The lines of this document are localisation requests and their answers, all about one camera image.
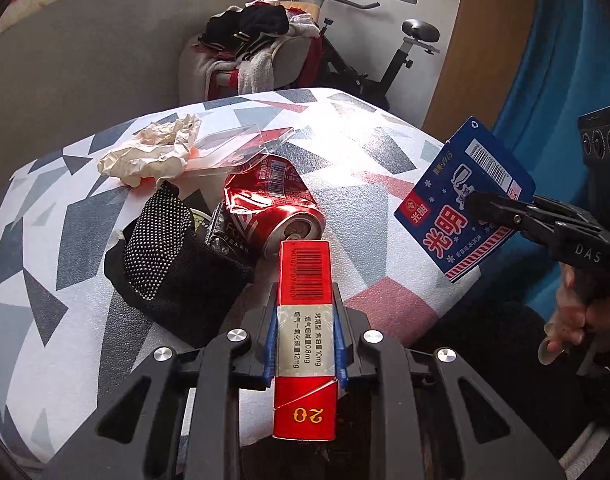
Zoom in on geometric patterned table cover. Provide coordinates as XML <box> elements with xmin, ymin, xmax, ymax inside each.
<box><xmin>0</xmin><ymin>86</ymin><xmax>482</xmax><ymax>466</ymax></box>

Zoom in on clear red blister package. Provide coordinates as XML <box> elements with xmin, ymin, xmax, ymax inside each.
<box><xmin>185</xmin><ymin>125</ymin><xmax>296</xmax><ymax>174</ymax></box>

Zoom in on chair piled with clothes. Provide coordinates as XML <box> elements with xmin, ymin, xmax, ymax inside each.
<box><xmin>178</xmin><ymin>0</ymin><xmax>322</xmax><ymax>104</ymax></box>

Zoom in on blue fabric bedding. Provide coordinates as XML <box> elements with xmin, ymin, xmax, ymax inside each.
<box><xmin>476</xmin><ymin>0</ymin><xmax>610</xmax><ymax>321</ymax></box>

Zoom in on black dotted glove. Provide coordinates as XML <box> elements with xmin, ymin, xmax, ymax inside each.
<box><xmin>104</xmin><ymin>182</ymin><xmax>254</xmax><ymax>348</ymax></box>

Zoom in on orange foam fruit net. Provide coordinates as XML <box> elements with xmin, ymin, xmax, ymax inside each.
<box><xmin>130</xmin><ymin>145</ymin><xmax>199</xmax><ymax>188</ymax></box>

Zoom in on crumpled white paper bag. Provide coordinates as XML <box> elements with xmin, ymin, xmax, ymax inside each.
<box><xmin>96</xmin><ymin>114</ymin><xmax>202</xmax><ymax>188</ymax></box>

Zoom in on crushed red soda can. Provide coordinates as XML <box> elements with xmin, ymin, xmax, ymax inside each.
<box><xmin>205</xmin><ymin>155</ymin><xmax>326</xmax><ymax>266</ymax></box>

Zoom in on person's right hand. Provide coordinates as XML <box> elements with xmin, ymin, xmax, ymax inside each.
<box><xmin>538</xmin><ymin>263</ymin><xmax>610</xmax><ymax>365</ymax></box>

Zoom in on blue printed carton box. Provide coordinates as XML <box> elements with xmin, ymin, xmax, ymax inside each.
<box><xmin>394</xmin><ymin>116</ymin><xmax>535</xmax><ymax>283</ymax></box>

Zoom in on red cigarette box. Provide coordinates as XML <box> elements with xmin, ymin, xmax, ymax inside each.
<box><xmin>273</xmin><ymin>240</ymin><xmax>337</xmax><ymax>442</ymax></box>

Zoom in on black exercise bike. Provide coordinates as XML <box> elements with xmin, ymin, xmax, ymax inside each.
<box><xmin>284</xmin><ymin>0</ymin><xmax>442</xmax><ymax>111</ymax></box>

